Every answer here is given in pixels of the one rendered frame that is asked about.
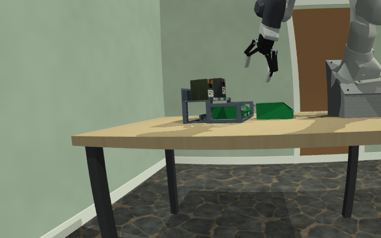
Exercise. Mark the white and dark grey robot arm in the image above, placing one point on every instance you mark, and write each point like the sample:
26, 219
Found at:
358, 64

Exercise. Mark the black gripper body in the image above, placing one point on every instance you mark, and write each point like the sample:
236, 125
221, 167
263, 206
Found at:
264, 43

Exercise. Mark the black tool case with orange latches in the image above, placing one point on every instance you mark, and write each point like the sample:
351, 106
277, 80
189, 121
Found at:
219, 87

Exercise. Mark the olive green case with orange latches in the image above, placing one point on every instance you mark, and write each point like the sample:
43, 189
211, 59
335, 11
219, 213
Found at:
201, 89

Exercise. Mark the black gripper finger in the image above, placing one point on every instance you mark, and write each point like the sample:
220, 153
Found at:
272, 63
248, 53

